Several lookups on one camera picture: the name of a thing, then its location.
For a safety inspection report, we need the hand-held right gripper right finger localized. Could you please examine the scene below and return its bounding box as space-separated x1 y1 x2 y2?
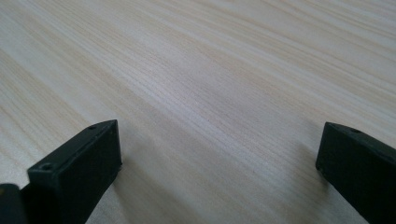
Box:
315 121 396 224

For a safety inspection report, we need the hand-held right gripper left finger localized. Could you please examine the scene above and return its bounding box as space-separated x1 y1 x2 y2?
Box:
20 119 123 224

